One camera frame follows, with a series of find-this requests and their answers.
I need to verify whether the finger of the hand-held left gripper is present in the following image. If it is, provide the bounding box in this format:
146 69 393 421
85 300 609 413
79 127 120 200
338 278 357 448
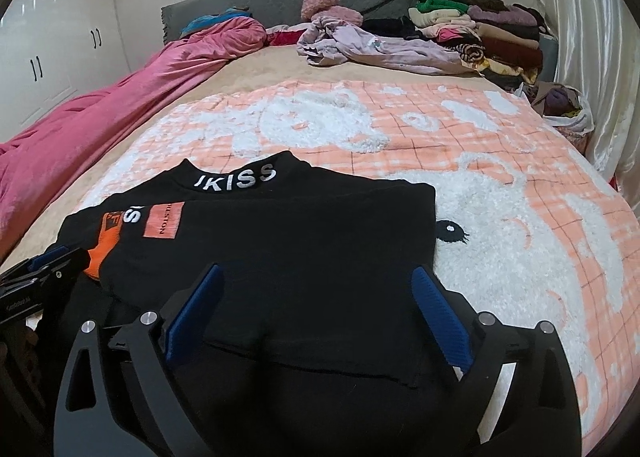
0 244 89 294

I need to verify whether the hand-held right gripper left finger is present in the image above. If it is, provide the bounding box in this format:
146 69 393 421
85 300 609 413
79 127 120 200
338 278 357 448
52 264 226 457

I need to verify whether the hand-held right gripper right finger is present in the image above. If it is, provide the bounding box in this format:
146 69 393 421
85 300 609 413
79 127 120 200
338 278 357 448
410 263 583 457

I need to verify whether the black shirt with orange patches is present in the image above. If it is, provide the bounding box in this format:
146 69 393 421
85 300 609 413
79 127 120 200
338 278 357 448
42 151 468 457

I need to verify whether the plastic bag of clothes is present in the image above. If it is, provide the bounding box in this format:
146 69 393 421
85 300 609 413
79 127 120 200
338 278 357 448
530 82 596 135

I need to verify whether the pile of folded clothes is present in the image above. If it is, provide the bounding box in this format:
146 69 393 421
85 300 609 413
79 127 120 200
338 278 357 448
362 0 551 88

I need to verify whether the pink quilt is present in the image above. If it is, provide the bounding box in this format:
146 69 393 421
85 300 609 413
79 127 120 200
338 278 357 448
0 17 268 250

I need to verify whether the peach and white printed blanket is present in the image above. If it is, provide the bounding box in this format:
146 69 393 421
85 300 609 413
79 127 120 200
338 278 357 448
82 78 640 453

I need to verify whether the white wardrobe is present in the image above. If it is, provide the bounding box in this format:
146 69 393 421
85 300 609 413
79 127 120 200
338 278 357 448
0 0 121 143

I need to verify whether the bed with beige sheet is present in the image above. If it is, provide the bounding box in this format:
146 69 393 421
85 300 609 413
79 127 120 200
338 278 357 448
0 40 551 278

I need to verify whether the lilac crumpled garment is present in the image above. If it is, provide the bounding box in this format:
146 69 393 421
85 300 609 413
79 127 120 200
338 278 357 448
296 17 483 77

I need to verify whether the red cloth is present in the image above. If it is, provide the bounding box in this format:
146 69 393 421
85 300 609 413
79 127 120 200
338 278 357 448
266 27 311 47

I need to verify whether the blue cloth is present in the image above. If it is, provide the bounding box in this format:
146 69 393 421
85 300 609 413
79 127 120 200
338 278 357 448
179 7 251 38

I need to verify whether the white satin curtain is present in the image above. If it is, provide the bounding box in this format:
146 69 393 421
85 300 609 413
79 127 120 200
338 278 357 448
535 0 640 188

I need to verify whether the pink fluffy cloth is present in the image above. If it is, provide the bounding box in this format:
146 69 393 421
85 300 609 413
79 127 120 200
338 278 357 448
301 0 363 28

